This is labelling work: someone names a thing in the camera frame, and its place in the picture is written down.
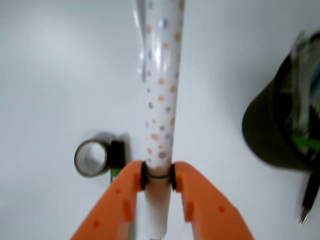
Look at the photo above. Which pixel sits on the dark brown tape roll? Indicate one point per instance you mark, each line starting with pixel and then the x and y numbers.
pixel 91 158

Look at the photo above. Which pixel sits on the black whiteboard marker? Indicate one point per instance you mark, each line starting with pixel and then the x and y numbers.
pixel 117 158

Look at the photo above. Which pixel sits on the dark blue clip pen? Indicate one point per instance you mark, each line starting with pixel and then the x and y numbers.
pixel 310 195

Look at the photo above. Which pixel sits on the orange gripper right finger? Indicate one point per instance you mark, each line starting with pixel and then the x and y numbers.
pixel 211 214

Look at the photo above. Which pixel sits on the white dotted pen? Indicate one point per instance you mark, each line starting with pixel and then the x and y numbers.
pixel 160 26

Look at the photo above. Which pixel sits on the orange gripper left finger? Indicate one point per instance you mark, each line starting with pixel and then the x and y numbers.
pixel 116 209

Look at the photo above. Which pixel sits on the green pen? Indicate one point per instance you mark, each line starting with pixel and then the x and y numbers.
pixel 301 142

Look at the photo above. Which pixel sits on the black mesh pen holder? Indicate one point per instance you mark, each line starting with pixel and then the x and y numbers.
pixel 289 104

